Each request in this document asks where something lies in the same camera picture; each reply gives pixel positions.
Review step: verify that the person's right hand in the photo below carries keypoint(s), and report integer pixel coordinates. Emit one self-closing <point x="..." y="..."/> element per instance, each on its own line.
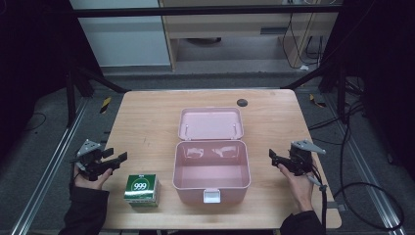
<point x="300" y="192"/>

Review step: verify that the black metal stand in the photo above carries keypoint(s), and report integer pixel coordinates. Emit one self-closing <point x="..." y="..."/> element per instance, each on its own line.
<point x="70" y="98"/>
<point x="341" y="94"/>

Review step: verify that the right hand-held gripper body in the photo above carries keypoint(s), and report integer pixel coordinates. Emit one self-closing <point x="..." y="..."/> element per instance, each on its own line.
<point x="301" y="156"/>

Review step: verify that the black table grommet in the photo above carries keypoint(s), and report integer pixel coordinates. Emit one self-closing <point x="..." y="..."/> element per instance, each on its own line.
<point x="242" y="103"/>

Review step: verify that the light wooden desk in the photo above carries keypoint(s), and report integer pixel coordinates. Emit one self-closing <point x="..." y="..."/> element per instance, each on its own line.
<point x="228" y="26"/>

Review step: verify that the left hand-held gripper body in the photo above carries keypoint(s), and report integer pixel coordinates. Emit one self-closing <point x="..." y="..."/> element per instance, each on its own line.
<point x="88" y="147"/>

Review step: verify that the black horizontal frame bar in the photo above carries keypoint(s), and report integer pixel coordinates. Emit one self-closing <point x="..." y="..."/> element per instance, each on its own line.
<point x="195" y="11"/>

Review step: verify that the white cabinet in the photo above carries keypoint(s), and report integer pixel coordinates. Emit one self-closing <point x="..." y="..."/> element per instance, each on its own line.
<point x="124" y="39"/>

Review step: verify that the green medicine box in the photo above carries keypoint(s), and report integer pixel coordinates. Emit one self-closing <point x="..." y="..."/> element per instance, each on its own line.
<point x="142" y="189"/>

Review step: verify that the person's left hand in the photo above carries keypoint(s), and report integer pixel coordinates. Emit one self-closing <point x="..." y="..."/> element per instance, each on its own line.
<point x="89" y="183"/>

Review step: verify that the black curtain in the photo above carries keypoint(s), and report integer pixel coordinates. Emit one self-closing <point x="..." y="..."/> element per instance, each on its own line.
<point x="32" y="65"/>
<point x="385" y="81"/>

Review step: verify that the yellow black tape strip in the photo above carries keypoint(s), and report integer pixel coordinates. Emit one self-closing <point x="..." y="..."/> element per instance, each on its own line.
<point x="105" y="105"/>
<point x="317" y="102"/>

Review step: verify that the pink plastic storage box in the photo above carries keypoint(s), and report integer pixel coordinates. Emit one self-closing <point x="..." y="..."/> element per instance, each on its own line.
<point x="212" y="176"/>

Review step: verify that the aluminium floor rail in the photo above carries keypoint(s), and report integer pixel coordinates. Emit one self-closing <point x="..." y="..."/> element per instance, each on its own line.
<point x="49" y="169"/>
<point x="365" y="176"/>

